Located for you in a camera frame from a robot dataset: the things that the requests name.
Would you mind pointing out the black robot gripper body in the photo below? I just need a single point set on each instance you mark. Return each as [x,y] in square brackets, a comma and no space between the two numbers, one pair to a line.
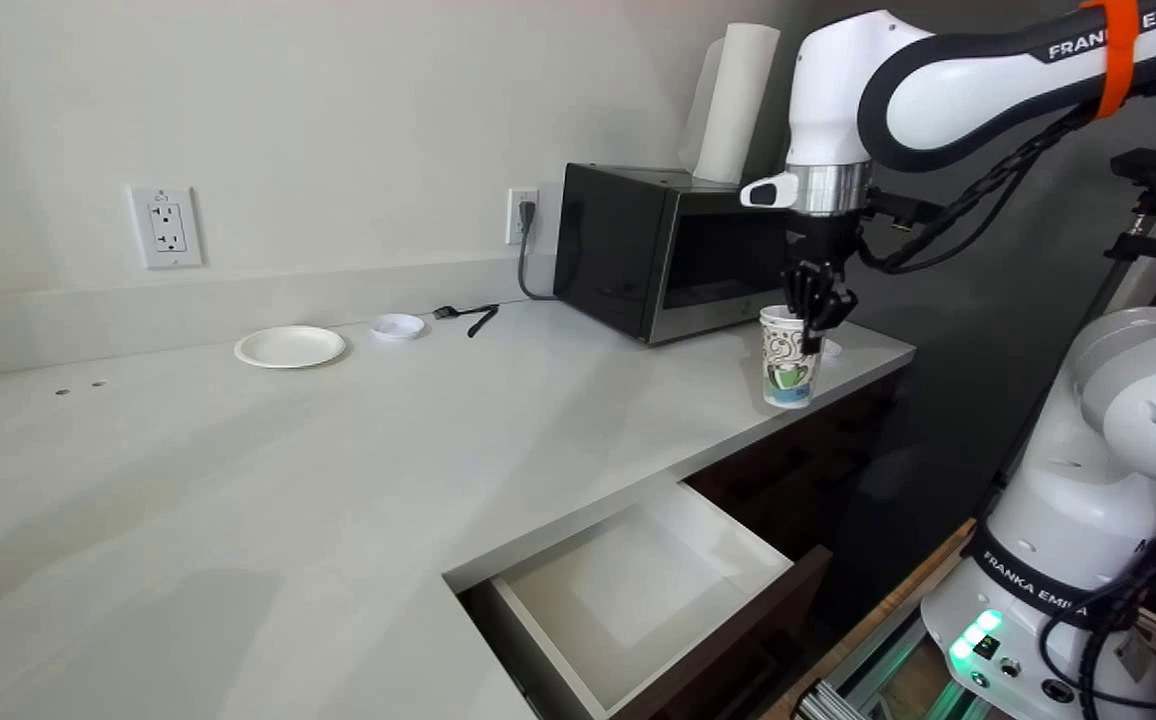
[822,240]

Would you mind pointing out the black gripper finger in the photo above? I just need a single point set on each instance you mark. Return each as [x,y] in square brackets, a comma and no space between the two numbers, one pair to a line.
[834,309]
[802,290]

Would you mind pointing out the patterned paper cup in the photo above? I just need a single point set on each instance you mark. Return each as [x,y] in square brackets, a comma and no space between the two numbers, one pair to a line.
[787,370]

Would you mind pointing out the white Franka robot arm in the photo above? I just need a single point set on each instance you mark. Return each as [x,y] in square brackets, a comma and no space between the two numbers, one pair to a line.
[843,82]

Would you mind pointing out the open white drawer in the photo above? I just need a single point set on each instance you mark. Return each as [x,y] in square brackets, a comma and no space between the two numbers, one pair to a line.
[642,602]

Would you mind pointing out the white paper towel roll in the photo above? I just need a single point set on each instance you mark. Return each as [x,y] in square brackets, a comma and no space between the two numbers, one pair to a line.
[736,107]

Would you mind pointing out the dark wood cabinet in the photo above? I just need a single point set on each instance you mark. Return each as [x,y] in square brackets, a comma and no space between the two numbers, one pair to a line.
[802,465]

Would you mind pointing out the stainless steel microwave oven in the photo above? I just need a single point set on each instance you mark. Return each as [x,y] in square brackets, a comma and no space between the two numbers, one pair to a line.
[642,252]

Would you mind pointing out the small black utensil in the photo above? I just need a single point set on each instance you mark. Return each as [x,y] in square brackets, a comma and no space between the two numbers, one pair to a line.
[472,315]

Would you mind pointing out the wooden robot cart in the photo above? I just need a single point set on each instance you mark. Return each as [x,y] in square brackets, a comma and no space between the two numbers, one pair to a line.
[880,642]

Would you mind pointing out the white round plate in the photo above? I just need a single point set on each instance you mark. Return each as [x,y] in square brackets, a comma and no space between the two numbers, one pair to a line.
[288,346]

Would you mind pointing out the white wall outlet with plug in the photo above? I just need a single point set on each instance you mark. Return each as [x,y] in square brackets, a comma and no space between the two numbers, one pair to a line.
[521,216]

